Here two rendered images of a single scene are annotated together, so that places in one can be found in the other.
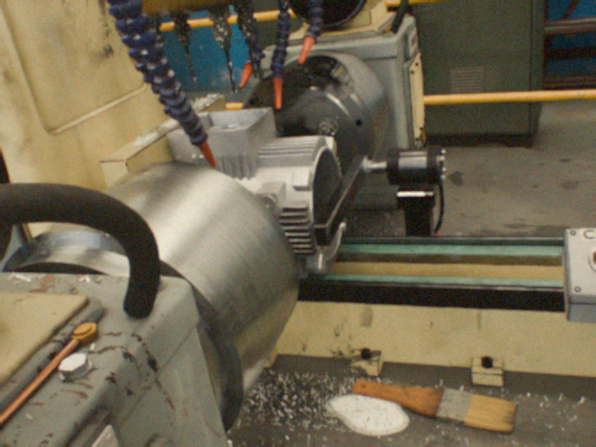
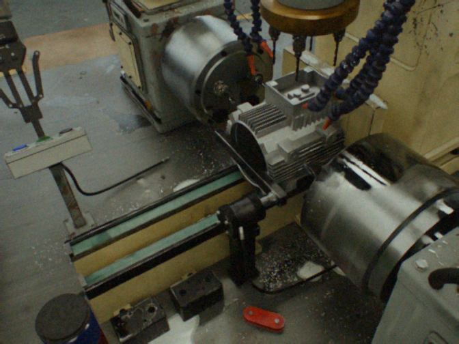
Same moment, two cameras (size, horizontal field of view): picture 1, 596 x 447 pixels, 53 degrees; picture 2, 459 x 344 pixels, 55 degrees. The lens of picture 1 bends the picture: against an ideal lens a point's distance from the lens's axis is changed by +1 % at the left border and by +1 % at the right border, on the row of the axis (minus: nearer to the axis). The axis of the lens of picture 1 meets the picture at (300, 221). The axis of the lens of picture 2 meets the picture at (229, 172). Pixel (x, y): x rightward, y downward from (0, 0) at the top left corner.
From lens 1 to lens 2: 1.40 m
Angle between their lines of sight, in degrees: 97
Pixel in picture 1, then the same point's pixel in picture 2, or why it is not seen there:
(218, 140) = (281, 81)
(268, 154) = (265, 106)
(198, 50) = not seen: outside the picture
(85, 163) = (340, 55)
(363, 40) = (444, 249)
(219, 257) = (175, 53)
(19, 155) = not seen: hidden behind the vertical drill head
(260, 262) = (178, 73)
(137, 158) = (288, 54)
